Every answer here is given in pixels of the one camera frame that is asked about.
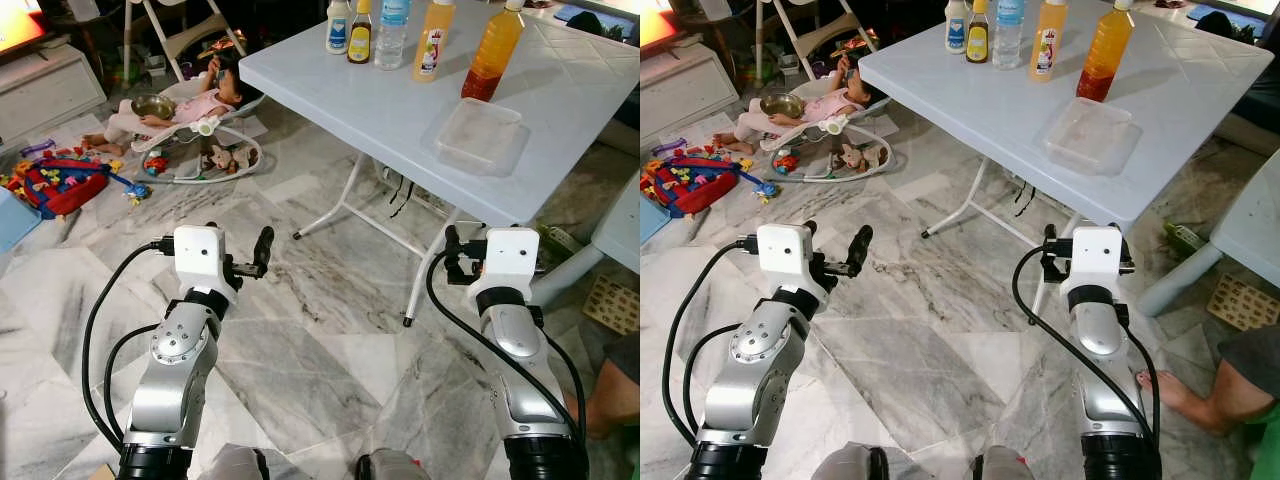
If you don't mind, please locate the brown stuffed toy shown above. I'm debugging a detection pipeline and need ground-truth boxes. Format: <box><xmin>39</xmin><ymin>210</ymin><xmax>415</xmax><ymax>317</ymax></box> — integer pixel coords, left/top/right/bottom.
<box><xmin>833</xmin><ymin>142</ymin><xmax>888</xmax><ymax>174</ymax></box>
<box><xmin>200</xmin><ymin>143</ymin><xmax>253</xmax><ymax>177</ymax></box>

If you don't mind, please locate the green power strip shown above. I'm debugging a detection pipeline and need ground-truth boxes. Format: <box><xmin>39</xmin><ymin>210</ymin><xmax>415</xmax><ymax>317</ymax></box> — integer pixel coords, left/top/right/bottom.
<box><xmin>1162</xmin><ymin>221</ymin><xmax>1208</xmax><ymax>253</ymax></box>
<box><xmin>540</xmin><ymin>225</ymin><xmax>589</xmax><ymax>258</ymax></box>

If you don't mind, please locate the clear plastic food container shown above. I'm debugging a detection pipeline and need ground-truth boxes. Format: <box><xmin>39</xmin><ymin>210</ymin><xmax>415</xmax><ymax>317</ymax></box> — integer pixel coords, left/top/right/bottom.
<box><xmin>1043</xmin><ymin>97</ymin><xmax>1144</xmax><ymax>178</ymax></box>
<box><xmin>433</xmin><ymin>97</ymin><xmax>531</xmax><ymax>178</ymax></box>

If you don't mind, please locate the white baby bouncer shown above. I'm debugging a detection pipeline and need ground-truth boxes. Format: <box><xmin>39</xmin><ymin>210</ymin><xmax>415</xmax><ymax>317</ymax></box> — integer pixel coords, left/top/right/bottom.
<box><xmin>755</xmin><ymin>78</ymin><xmax>896</xmax><ymax>184</ymax></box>
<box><xmin>130</xmin><ymin>80</ymin><xmax>266</xmax><ymax>187</ymax></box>

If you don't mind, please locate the baby in pink clothes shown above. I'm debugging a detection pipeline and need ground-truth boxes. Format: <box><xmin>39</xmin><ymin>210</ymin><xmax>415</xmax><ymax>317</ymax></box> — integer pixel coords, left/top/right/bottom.
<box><xmin>82</xmin><ymin>55</ymin><xmax>249</xmax><ymax>158</ymax></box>
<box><xmin>722</xmin><ymin>52</ymin><xmax>873</xmax><ymax>156</ymax></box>

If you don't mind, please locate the steel bowl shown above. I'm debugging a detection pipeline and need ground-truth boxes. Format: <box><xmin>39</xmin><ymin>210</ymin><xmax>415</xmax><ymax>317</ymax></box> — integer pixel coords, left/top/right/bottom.
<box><xmin>131</xmin><ymin>94</ymin><xmax>177</xmax><ymax>121</ymax></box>
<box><xmin>760</xmin><ymin>92</ymin><xmax>806</xmax><ymax>119</ymax></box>

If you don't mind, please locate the white plastic stool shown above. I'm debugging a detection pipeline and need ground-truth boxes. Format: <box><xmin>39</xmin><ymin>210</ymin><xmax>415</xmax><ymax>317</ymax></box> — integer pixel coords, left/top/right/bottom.
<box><xmin>1135</xmin><ymin>150</ymin><xmax>1280</xmax><ymax>319</ymax></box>
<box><xmin>530</xmin><ymin>175</ymin><xmax>641</xmax><ymax>311</ymax></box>

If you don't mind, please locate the white plastic folding table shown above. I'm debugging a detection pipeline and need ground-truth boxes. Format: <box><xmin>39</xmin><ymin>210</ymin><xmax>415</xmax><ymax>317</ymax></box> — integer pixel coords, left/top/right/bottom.
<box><xmin>238</xmin><ymin>0</ymin><xmax>641</xmax><ymax>329</ymax></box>
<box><xmin>858</xmin><ymin>0</ymin><xmax>1276</xmax><ymax>328</ymax></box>

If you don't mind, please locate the light blue box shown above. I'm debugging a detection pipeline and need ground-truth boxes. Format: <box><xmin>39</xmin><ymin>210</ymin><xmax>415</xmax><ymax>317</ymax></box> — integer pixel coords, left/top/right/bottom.
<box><xmin>0</xmin><ymin>185</ymin><xmax>44</xmax><ymax>253</ymax></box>
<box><xmin>640</xmin><ymin>195</ymin><xmax>674</xmax><ymax>246</ymax></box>

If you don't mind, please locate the orange red drink bottle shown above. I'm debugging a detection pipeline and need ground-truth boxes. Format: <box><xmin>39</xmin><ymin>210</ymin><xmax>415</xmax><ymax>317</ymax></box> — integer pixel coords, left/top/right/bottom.
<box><xmin>1076</xmin><ymin>0</ymin><xmax>1136</xmax><ymax>103</ymax></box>
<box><xmin>461</xmin><ymin>0</ymin><xmax>526</xmax><ymax>103</ymax></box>

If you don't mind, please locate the white low cabinet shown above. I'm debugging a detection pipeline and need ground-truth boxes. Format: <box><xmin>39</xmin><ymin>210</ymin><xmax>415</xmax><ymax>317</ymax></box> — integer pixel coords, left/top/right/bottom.
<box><xmin>0</xmin><ymin>40</ymin><xmax>109</xmax><ymax>151</ymax></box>
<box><xmin>640</xmin><ymin>40</ymin><xmax>743</xmax><ymax>149</ymax></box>

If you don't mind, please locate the yellow labelled juice bottle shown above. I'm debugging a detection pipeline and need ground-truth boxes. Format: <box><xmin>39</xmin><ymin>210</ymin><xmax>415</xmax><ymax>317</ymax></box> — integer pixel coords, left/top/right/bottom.
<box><xmin>1030</xmin><ymin>0</ymin><xmax>1069</xmax><ymax>83</ymax></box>
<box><xmin>412</xmin><ymin>0</ymin><xmax>456</xmax><ymax>83</ymax></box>

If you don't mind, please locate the person's bare leg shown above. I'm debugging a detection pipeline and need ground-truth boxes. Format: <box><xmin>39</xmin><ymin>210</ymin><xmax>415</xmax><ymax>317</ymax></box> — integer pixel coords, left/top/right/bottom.
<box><xmin>562</xmin><ymin>335</ymin><xmax>641</xmax><ymax>443</ymax></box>
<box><xmin>1135</xmin><ymin>325</ymin><xmax>1280</xmax><ymax>480</ymax></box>

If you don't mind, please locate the grey left robot leg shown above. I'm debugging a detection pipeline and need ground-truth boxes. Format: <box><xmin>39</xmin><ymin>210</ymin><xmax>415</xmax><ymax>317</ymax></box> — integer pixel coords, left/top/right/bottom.
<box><xmin>810</xmin><ymin>443</ymin><xmax>891</xmax><ymax>480</ymax></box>
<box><xmin>195</xmin><ymin>445</ymin><xmax>271</xmax><ymax>480</ymax></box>

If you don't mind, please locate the grey robot leg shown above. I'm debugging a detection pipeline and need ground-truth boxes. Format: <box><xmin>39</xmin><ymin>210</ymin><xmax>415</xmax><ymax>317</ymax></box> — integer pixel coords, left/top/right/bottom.
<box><xmin>810</xmin><ymin>443</ymin><xmax>891</xmax><ymax>480</ymax></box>
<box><xmin>970</xmin><ymin>447</ymin><xmax>1036</xmax><ymax>480</ymax></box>
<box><xmin>195</xmin><ymin>445</ymin><xmax>271</xmax><ymax>480</ymax></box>
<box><xmin>355</xmin><ymin>450</ymin><xmax>431</xmax><ymax>480</ymax></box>

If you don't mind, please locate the grey right robot leg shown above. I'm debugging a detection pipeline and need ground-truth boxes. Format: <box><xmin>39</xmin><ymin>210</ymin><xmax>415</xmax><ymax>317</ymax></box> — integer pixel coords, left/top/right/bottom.
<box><xmin>970</xmin><ymin>447</ymin><xmax>1036</xmax><ymax>480</ymax></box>
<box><xmin>355</xmin><ymin>450</ymin><xmax>431</xmax><ymax>480</ymax></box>

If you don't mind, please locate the clear water bottle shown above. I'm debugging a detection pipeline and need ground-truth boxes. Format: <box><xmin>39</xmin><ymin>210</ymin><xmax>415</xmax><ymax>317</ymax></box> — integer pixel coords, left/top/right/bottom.
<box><xmin>374</xmin><ymin>0</ymin><xmax>411</xmax><ymax>71</ymax></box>
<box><xmin>992</xmin><ymin>0</ymin><xmax>1027</xmax><ymax>71</ymax></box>

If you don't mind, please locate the dark sauce bottle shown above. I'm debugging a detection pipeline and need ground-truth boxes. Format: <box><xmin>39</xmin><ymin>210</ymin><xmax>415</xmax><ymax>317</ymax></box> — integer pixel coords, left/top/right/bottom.
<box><xmin>965</xmin><ymin>0</ymin><xmax>992</xmax><ymax>64</ymax></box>
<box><xmin>347</xmin><ymin>0</ymin><xmax>373</xmax><ymax>65</ymax></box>

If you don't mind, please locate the small white bottle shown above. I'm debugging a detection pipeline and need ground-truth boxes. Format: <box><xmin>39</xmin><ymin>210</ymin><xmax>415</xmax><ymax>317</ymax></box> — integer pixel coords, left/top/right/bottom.
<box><xmin>944</xmin><ymin>0</ymin><xmax>971</xmax><ymax>54</ymax></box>
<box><xmin>325</xmin><ymin>0</ymin><xmax>353</xmax><ymax>55</ymax></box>

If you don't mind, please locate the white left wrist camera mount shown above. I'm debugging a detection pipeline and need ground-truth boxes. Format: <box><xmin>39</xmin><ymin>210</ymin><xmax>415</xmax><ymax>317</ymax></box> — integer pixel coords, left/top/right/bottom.
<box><xmin>756</xmin><ymin>223</ymin><xmax>829</xmax><ymax>301</ymax></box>
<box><xmin>172</xmin><ymin>226</ymin><xmax>241</xmax><ymax>303</ymax></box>

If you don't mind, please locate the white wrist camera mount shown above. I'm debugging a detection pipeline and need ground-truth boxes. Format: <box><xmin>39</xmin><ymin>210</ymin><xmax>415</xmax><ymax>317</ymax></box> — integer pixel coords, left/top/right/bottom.
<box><xmin>756</xmin><ymin>223</ymin><xmax>829</xmax><ymax>301</ymax></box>
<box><xmin>1058</xmin><ymin>226</ymin><xmax>1127</xmax><ymax>301</ymax></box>
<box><xmin>466</xmin><ymin>228</ymin><xmax>544</xmax><ymax>306</ymax></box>
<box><xmin>172</xmin><ymin>226</ymin><xmax>241</xmax><ymax>303</ymax></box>

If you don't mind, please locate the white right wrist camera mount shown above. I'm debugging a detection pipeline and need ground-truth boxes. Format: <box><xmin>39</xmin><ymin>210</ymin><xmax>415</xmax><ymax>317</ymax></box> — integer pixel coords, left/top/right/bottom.
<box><xmin>1058</xmin><ymin>226</ymin><xmax>1127</xmax><ymax>301</ymax></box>
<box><xmin>466</xmin><ymin>228</ymin><xmax>544</xmax><ymax>306</ymax></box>

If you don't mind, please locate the beige folding chair frame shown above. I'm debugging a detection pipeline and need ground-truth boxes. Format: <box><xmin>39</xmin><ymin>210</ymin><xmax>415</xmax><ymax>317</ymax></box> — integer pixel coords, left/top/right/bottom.
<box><xmin>755</xmin><ymin>0</ymin><xmax>873</xmax><ymax>81</ymax></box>
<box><xmin>122</xmin><ymin>0</ymin><xmax>249</xmax><ymax>83</ymax></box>

